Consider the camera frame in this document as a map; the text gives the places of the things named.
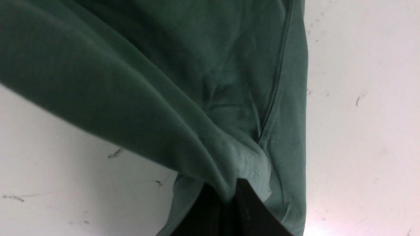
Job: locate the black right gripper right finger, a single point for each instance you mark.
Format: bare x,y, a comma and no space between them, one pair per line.
254,217

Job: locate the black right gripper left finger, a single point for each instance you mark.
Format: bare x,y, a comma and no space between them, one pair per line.
209,216

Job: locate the green long-sleeve top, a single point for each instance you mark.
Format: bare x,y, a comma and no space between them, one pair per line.
212,89

